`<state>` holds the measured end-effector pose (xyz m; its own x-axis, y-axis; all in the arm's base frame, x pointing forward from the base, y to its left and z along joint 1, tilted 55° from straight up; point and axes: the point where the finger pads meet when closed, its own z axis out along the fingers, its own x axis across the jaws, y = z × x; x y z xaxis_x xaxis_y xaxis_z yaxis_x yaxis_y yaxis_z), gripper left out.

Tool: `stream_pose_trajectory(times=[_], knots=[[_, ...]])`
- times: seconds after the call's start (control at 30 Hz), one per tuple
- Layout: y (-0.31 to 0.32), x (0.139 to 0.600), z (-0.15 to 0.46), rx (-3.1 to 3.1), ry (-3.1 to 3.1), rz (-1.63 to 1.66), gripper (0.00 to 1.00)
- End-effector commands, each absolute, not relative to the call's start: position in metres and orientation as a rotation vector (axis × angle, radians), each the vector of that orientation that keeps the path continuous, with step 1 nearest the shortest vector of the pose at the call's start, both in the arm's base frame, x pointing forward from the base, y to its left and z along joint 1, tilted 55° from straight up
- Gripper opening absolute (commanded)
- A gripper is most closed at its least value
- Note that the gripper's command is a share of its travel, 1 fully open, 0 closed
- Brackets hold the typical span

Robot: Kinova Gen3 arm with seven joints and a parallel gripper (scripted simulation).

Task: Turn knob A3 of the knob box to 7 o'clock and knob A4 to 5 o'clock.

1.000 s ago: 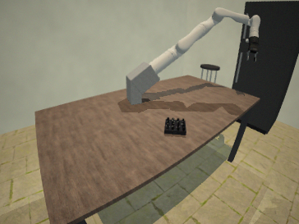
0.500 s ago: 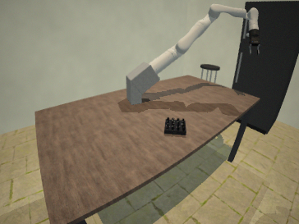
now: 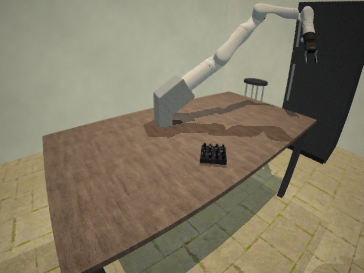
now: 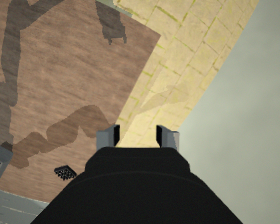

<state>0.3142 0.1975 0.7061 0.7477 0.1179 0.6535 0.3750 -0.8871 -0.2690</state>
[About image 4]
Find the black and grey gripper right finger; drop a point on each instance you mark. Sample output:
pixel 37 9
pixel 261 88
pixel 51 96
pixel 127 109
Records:
pixel 167 138

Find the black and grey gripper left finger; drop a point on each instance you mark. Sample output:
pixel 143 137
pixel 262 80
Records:
pixel 108 138

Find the black knob box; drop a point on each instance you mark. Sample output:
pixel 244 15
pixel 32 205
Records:
pixel 65 172

